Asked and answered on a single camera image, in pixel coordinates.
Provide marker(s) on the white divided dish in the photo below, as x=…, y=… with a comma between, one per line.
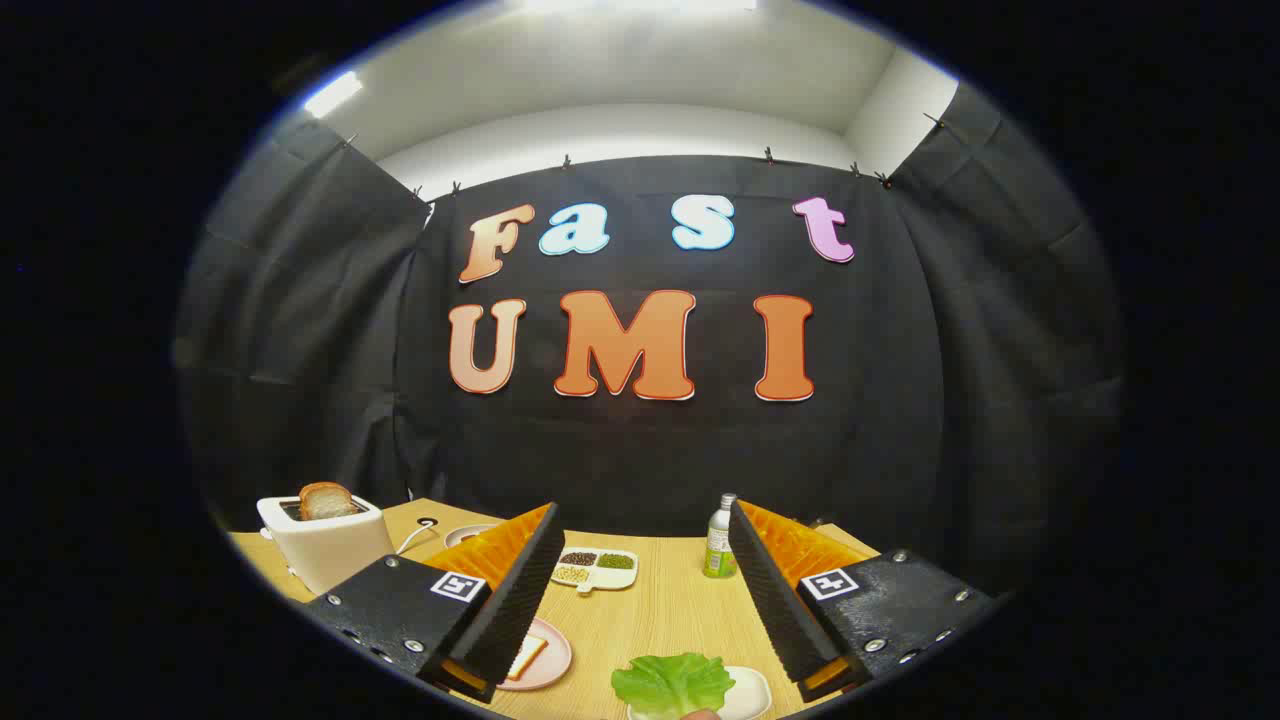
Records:
x=598, y=577

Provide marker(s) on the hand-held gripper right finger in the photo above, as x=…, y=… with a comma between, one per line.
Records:
x=780, y=610

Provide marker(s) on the ceiling light strip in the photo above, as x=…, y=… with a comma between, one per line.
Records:
x=333, y=93
x=640, y=5

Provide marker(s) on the grey round plate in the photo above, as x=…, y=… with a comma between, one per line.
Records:
x=482, y=529

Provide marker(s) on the green label bottle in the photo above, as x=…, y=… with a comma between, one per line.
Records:
x=717, y=550

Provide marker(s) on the white toaster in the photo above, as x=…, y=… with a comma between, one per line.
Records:
x=335, y=555

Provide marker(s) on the pile of yellow soybeans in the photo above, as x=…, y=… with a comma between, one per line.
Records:
x=571, y=574

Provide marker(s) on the toasted brown bread slice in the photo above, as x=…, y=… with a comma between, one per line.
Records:
x=325, y=500

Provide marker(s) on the white rounded square plate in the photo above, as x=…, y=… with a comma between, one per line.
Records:
x=750, y=690

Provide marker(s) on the white sandwich bread slice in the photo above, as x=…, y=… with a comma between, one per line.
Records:
x=525, y=657

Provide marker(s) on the green lettuce leaf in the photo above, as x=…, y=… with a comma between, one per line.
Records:
x=670, y=682

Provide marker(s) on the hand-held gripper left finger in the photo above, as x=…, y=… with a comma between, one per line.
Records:
x=515, y=610

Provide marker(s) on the pile of green beans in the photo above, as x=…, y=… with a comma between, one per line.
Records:
x=615, y=561

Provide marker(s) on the pink round plate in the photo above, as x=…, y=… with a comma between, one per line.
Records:
x=555, y=655

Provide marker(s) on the black backdrop cloth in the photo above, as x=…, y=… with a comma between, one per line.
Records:
x=650, y=450

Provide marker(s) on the pile of dark beans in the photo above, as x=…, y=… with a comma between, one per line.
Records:
x=578, y=558

